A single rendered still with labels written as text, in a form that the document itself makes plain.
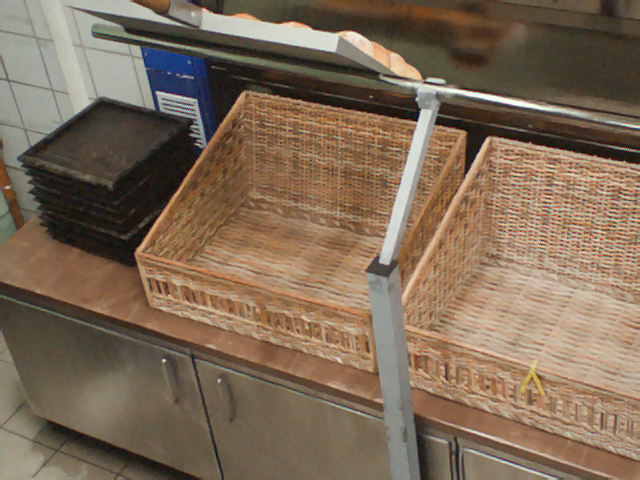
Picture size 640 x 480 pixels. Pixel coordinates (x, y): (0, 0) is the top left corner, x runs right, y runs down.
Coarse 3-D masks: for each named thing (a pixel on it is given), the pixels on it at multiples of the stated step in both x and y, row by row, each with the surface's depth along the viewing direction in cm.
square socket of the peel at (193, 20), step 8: (176, 0) 180; (168, 8) 179; (176, 8) 181; (184, 8) 183; (192, 8) 185; (200, 8) 187; (168, 16) 181; (176, 16) 181; (184, 16) 183; (192, 16) 185; (200, 16) 187; (184, 24) 187; (192, 24) 186
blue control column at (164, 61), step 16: (144, 48) 265; (144, 64) 268; (160, 64) 266; (176, 64) 263; (160, 80) 269; (176, 80) 266; (192, 80) 263; (192, 96) 267; (208, 96) 267; (208, 112) 268; (208, 128) 270
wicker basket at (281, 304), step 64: (256, 128) 258; (320, 128) 250; (384, 128) 241; (448, 128) 234; (192, 192) 246; (320, 192) 256; (384, 192) 247; (448, 192) 231; (256, 256) 251; (320, 256) 248; (192, 320) 237; (256, 320) 227; (320, 320) 217
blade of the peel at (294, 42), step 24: (72, 0) 200; (96, 0) 197; (120, 0) 195; (120, 24) 212; (144, 24) 201; (168, 24) 192; (216, 24) 186; (240, 24) 184; (264, 24) 182; (264, 48) 195; (288, 48) 186; (312, 48) 178; (336, 48) 176; (384, 72) 193
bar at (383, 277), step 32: (96, 32) 218; (128, 32) 215; (256, 64) 202; (288, 64) 198; (320, 64) 196; (416, 96) 188; (448, 96) 184; (480, 96) 182; (512, 96) 180; (416, 128) 188; (608, 128) 173; (416, 160) 186; (384, 256) 186; (384, 288) 185; (384, 320) 190; (384, 352) 195; (384, 384) 200; (416, 448) 213
